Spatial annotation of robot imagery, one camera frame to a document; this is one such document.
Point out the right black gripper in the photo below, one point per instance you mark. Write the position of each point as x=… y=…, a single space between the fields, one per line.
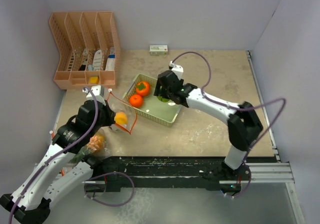
x=157 y=90

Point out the green toy lime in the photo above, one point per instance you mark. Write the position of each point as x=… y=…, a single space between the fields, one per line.
x=162 y=99

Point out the yellow orange toy fruit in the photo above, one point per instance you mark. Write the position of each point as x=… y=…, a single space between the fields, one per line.
x=121 y=118

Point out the clear zip bag orange zipper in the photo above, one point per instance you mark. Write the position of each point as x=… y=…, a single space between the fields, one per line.
x=105 y=153

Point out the toy pineapple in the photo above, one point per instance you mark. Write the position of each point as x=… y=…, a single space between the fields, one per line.
x=95 y=145

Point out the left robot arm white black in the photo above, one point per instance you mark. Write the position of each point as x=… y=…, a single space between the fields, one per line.
x=32 y=202

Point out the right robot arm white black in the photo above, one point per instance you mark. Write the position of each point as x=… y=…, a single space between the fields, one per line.
x=243 y=123

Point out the green plastic basket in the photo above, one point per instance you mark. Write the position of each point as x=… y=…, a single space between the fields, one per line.
x=164 y=113

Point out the small white green box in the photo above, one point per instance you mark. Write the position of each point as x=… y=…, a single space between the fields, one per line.
x=158 y=50

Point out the white blue box in organizer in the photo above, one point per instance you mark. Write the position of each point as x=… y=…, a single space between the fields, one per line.
x=111 y=60

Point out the yellow block in organizer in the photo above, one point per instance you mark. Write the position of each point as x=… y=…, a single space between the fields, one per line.
x=94 y=80

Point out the white tube in organizer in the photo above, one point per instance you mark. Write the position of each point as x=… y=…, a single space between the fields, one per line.
x=97 y=60

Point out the pink desk organizer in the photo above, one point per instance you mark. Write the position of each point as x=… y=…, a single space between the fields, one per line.
x=78 y=35

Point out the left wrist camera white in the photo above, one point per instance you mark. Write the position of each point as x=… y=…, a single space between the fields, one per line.
x=95 y=91

